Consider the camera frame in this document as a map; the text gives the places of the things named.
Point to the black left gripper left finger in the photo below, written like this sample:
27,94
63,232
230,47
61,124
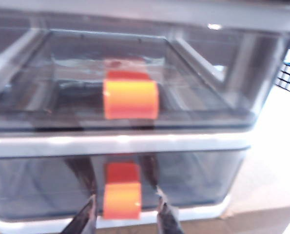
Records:
87,217

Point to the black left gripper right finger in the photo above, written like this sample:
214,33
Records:
166,217

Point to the white plastic drawer cabinet frame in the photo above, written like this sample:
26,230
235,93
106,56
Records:
135,142

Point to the black rubik's cube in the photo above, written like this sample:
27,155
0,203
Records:
289,75

